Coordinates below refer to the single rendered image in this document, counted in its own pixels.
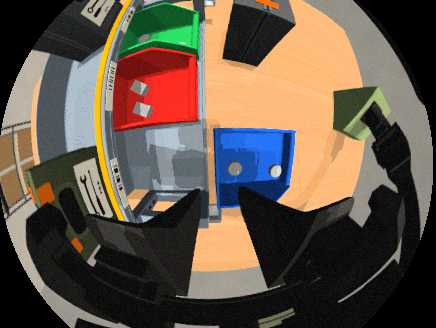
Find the green open bin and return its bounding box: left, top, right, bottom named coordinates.
left=118, top=3, right=200, bottom=60

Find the grey metal bin rack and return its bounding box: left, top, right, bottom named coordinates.
left=36, top=0, right=222, bottom=229

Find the blue bin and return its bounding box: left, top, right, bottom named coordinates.
left=213, top=128, right=297, bottom=209

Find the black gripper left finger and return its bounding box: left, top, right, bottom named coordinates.
left=85, top=189, right=201, bottom=297

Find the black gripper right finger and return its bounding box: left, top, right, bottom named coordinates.
left=238, top=186, right=354, bottom=289

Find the red open bin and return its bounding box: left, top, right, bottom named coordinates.
left=113, top=48, right=198, bottom=132

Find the yellow flat bar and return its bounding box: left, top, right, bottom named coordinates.
left=95, top=0, right=132, bottom=221

